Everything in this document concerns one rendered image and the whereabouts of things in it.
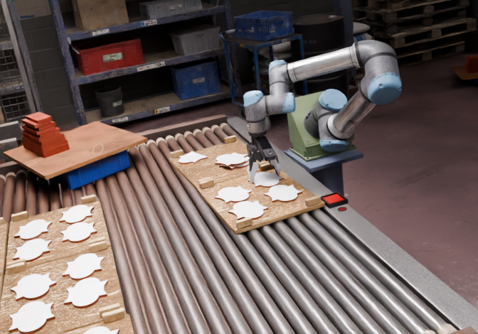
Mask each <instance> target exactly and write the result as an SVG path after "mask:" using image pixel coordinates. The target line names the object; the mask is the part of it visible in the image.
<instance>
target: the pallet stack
mask: <svg viewBox="0 0 478 334"><path fill-rule="evenodd" d="M365 2H366V0H353V22H356V23H366V25H367V26H370V29H368V30H367V31H366V32H364V33H367V34H369V35H370V36H371V37H372V39H371V40H375V41H382V42H384V43H387V44H388V45H389V46H390V47H391V48H392V49H394V51H395V53H396V56H397V60H402V59H406V58H411V57H414V56H418V59H417V60H414V61H411V62H408V63H403V64H400V65H398V68H402V67H405V66H409V65H414V64H418V63H423V62H426V61H429V60H434V59H438V58H443V57H446V56H449V55H454V54H457V53H461V52H464V44H463V43H464V40H463V33H466V32H470V31H475V30H476V26H477V21H476V20H477V19H476V18H466V10H465V9H466V7H467V6H469V0H455V5H451V4H452V0H368V2H366V3H365ZM434 3H437V4H434ZM449 11H453V12H452V16H449V15H448V13H449ZM457 24H462V27H460V26H454V25H457ZM448 36H449V37H450V38H449V39H447V38H446V37H448ZM451 45H453V47H452V49H451V50H452V52H448V53H443V54H440V55H435V56H432V52H435V51H438V50H443V49H446V48H447V47H448V46H451Z"/></svg>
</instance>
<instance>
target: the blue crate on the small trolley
mask: <svg viewBox="0 0 478 334"><path fill-rule="evenodd" d="M292 15H293V14H292V12H288V11H256V12H252V13H249V14H243V15H240V16H235V17H234V22H235V25H234V26H235V30H236V32H235V37H236V38H240V39H247V40H253V41H265V42H268V41H272V40H274V39H278V38H282V37H285V36H290V35H292V34H293V33H294V28H293V23H292V21H293V20H292V17H293V16H292Z"/></svg>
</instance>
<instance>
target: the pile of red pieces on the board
mask: <svg viewBox="0 0 478 334"><path fill-rule="evenodd" d="M51 120H52V116H49V115H47V114H44V113H41V112H36V113H34V114H30V115H27V116H26V119H22V123H24V125H22V129H24V131H22V133H23V136H22V139H23V141H22V144H23V147H24V148H25V149H28V150H29V151H32V152H33V153H36V154H38V155H39V156H41V157H43V158H47V157H49V156H52V155H55V154H57V153H61V152H64V151H67V150H69V149H70V147H69V145H68V140H66V139H65V137H64V134H62V133H60V129H59V128H58V127H55V126H56V124H55V122H52V121H51Z"/></svg>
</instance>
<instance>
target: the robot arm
mask: <svg viewBox="0 0 478 334"><path fill-rule="evenodd" d="M355 66H358V67H359V68H362V67H365V73H366V74H365V77H364V78H363V79H362V80H361V81H360V83H359V85H358V91H357V92H356V94H355V95H354V96H353V97H352V98H351V99H350V100H349V101H348V102H347V98H346V96H345V95H344V94H343V93H341V92H340V91H338V90H334V89H330V90H325V91H324V92H323V93H322V94H321V95H320V96H319V100H318V102H317V103H316V105H315V107H314V108H313V109H311V110H310V111H308V112H307V114H306V116H305V118H304V127H305V129H306V130H307V132H308V133H309V134H310V135H311V136H313V137H315V138H317V139H320V141H319V142H320V145H321V148H322V149H324V150H325V151H343V150H345V149H347V148H348V147H349V138H350V137H351V135H352V134H353V132H354V127H355V126H356V125H357V124H358V123H359V122H360V121H361V120H362V119H363V118H364V117H365V116H366V115H367V114H368V113H369V112H370V111H371V110H372V109H373V108H374V107H375V106H376V104H377V105H385V104H389V102H394V101H395V100H396V99H398V97H399V96H400V94H401V90H402V89H401V85H402V83H401V79H400V75H399V70H398V61H397V56H396V53H395V51H394V49H392V48H391V47H390V46H389V45H388V44H387V43H384V42H382V41H375V40H365V41H358V42H355V43H354V44H353V45H352V46H351V47H348V48H343V49H340V50H335V51H332V52H329V53H325V54H321V55H317V56H314V57H311V58H307V59H304V60H299V61H296V62H293V63H288V64H287V63H286V62H285V61H283V60H275V61H273V62H271V63H270V65H269V73H268V75H269V82H270V95H267V96H263V94H262V92H261V91H256V90H255V91H250V92H246V93H245V94H244V95H243V100H244V107H245V116H246V122H247V125H246V127H247V128H248V133H249V136H250V138H251V142H250V143H249V144H246V146H247V151H248V149H249V153H248V157H250V159H249V166H248V167H247V172H248V174H249V180H250V183H251V184H253V182H254V180H255V175H256V174H255V172H256V170H257V169H258V164H257V163H256V160H257V161H259V162H261V161H263V160H265V161H269V163H270V164H271V165H272V166H273V168H274V169H275V172H276V174H277V175H278V176H279V175H280V165H279V161H278V157H277V154H276V153H275V151H274V149H273V148H272V146H271V144H270V142H269V141H268V140H267V137H266V136H263V135H266V133H267V124H266V118H265V115H272V114H285V113H290V112H294V111H295V99H294V94H293V93H290V90H289V83H292V82H297V81H300V80H306V79H308V78H311V77H316V76H320V75H325V74H327V73H331V72H336V71H339V70H343V69H347V68H352V67H355Z"/></svg>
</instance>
